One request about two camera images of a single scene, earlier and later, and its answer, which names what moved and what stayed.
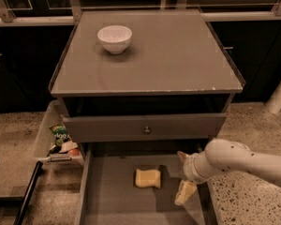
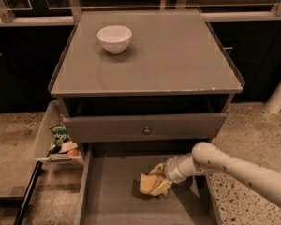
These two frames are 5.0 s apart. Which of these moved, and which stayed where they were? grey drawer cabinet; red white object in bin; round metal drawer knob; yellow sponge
Moved: yellow sponge
Stayed: round metal drawer knob; grey drawer cabinet; red white object in bin
